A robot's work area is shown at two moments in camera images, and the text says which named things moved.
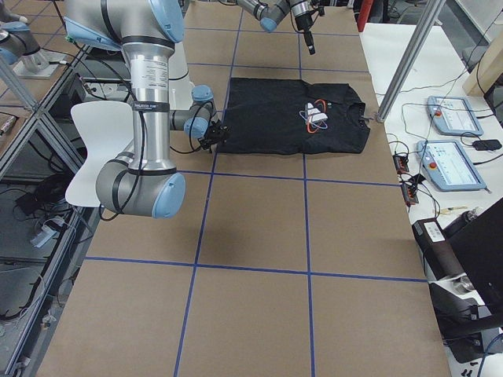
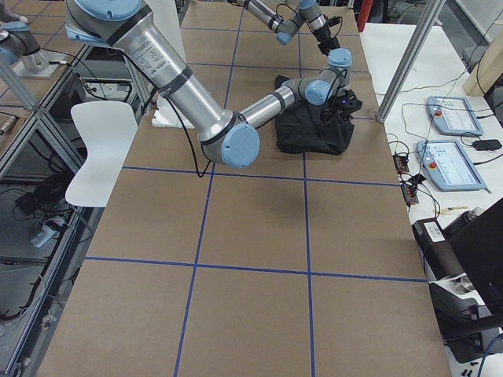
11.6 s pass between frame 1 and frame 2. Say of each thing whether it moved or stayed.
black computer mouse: stayed
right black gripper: moved
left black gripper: moved
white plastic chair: stayed
